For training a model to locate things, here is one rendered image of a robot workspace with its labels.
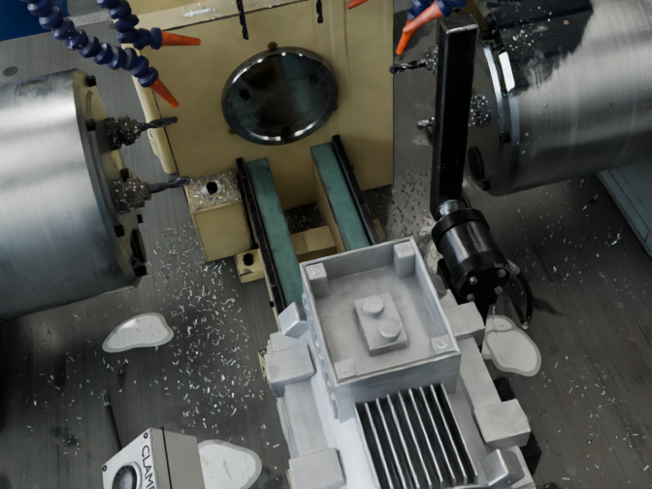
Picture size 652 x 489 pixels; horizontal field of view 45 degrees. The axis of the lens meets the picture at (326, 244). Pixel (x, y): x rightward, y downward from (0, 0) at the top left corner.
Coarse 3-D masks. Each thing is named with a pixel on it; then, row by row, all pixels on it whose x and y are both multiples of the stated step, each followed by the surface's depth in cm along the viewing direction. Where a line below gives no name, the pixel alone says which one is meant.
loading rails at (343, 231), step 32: (256, 160) 106; (320, 160) 105; (256, 192) 102; (320, 192) 107; (352, 192) 100; (256, 224) 97; (352, 224) 98; (256, 256) 108; (288, 256) 95; (320, 256) 106; (288, 288) 92; (288, 480) 88
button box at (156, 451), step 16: (144, 432) 64; (160, 432) 65; (176, 432) 66; (128, 448) 65; (144, 448) 63; (160, 448) 63; (176, 448) 65; (192, 448) 66; (112, 464) 66; (128, 464) 64; (144, 464) 63; (160, 464) 62; (176, 464) 64; (192, 464) 65; (112, 480) 65; (144, 480) 62; (160, 480) 61; (176, 480) 63; (192, 480) 64
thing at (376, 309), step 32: (352, 256) 67; (384, 256) 68; (416, 256) 66; (320, 288) 66; (352, 288) 68; (384, 288) 67; (416, 288) 67; (320, 320) 62; (352, 320) 66; (384, 320) 63; (416, 320) 65; (320, 352) 64; (352, 352) 64; (384, 352) 63; (416, 352) 63; (448, 352) 60; (352, 384) 59; (384, 384) 60; (416, 384) 62; (448, 384) 63; (352, 416) 64
